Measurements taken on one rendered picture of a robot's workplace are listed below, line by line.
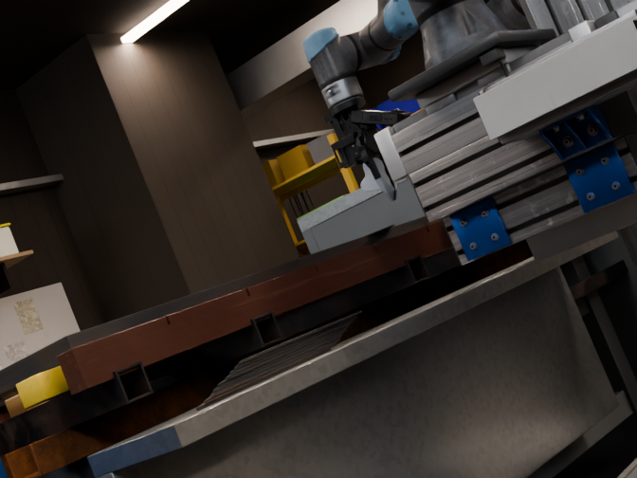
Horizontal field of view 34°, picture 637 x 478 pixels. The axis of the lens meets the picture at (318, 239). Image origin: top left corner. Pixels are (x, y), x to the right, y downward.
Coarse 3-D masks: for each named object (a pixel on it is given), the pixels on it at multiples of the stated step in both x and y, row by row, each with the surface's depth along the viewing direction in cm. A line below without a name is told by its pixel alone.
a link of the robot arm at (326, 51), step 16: (320, 32) 206; (336, 32) 208; (304, 48) 209; (320, 48) 206; (336, 48) 207; (352, 48) 208; (320, 64) 206; (336, 64) 206; (352, 64) 209; (320, 80) 207; (336, 80) 206
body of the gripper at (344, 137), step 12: (336, 108) 206; (348, 108) 207; (336, 120) 209; (348, 120) 208; (336, 132) 211; (348, 132) 208; (360, 132) 205; (372, 132) 206; (336, 144) 208; (348, 144) 206; (360, 144) 204; (372, 144) 205; (336, 156) 208; (348, 156) 207; (360, 156) 206
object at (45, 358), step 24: (360, 240) 206; (288, 264) 190; (312, 264) 194; (216, 288) 176; (240, 288) 179; (144, 312) 164; (168, 312) 167; (72, 336) 153; (96, 336) 156; (24, 360) 161; (48, 360) 156; (0, 384) 166
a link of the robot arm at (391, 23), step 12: (384, 0) 201; (396, 0) 197; (384, 12) 199; (396, 12) 196; (408, 12) 197; (372, 24) 204; (384, 24) 200; (396, 24) 197; (408, 24) 197; (372, 36) 205; (384, 36) 202; (396, 36) 200; (408, 36) 201; (384, 48) 206
